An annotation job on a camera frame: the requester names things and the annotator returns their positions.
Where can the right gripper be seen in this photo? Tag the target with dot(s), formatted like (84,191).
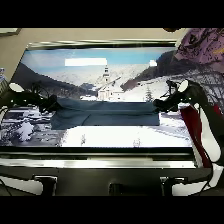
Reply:
(163,105)

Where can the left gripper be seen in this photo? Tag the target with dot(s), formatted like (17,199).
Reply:
(50,103)

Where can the blue garment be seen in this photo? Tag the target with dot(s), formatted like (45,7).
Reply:
(106,115)

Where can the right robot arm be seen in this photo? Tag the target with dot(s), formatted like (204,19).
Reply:
(208,133)

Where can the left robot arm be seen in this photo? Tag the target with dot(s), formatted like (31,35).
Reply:
(23,96)

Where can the red garment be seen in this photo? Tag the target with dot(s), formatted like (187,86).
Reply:
(190,133)

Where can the purple patterned garment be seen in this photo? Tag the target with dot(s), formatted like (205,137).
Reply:
(203,46)

